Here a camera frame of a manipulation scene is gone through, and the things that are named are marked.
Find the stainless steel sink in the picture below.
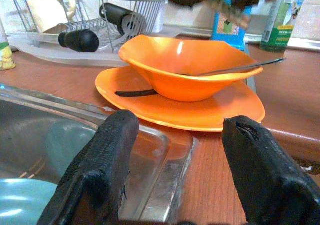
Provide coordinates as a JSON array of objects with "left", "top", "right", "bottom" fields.
[{"left": 0, "top": 83, "right": 198, "bottom": 225}]

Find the cream mug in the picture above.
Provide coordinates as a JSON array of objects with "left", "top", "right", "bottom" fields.
[{"left": 26, "top": 0, "right": 77, "bottom": 33}]

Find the yellow and green bottle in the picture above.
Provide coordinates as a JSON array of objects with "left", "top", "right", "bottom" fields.
[{"left": 0, "top": 17, "right": 16, "bottom": 71}]

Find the light teal bowl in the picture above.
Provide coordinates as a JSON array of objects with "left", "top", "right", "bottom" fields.
[{"left": 0, "top": 178, "right": 58, "bottom": 225}]

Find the wire dish rack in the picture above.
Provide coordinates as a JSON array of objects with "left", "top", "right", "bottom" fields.
[{"left": 0, "top": 0, "right": 168, "bottom": 54}]

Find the metal spoon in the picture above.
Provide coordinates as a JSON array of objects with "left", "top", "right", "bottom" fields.
[{"left": 179, "top": 57, "right": 286, "bottom": 77}]

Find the black cylinder with white end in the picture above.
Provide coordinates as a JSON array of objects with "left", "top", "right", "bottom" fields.
[{"left": 99, "top": 2, "right": 147, "bottom": 37}]

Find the orange plastic plate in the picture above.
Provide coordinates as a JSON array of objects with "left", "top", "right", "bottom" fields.
[{"left": 95, "top": 65, "right": 266, "bottom": 133}]

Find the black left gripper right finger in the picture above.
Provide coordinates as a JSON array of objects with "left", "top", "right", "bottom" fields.
[{"left": 222, "top": 115, "right": 320, "bottom": 225}]

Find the black strip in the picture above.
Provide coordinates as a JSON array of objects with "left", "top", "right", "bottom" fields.
[{"left": 114, "top": 89, "right": 158, "bottom": 98}]

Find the green dish soap bottle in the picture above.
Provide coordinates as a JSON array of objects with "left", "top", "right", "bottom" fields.
[{"left": 259, "top": 0, "right": 307, "bottom": 53}]

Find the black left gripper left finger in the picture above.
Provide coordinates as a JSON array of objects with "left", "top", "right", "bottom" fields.
[{"left": 37, "top": 109, "right": 140, "bottom": 225}]

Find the white cutlery holder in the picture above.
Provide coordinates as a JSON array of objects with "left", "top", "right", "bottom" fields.
[{"left": 152, "top": 0, "right": 171, "bottom": 33}]

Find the white plastic drain tray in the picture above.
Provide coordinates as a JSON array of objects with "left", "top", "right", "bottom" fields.
[{"left": 7, "top": 32, "right": 131, "bottom": 68}]

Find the blue utensil box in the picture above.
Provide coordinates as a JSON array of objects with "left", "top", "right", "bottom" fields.
[{"left": 211, "top": 0, "right": 253, "bottom": 51}]

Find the orange plastic bowl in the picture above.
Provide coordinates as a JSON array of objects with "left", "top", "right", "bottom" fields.
[{"left": 118, "top": 34, "right": 264, "bottom": 103}]

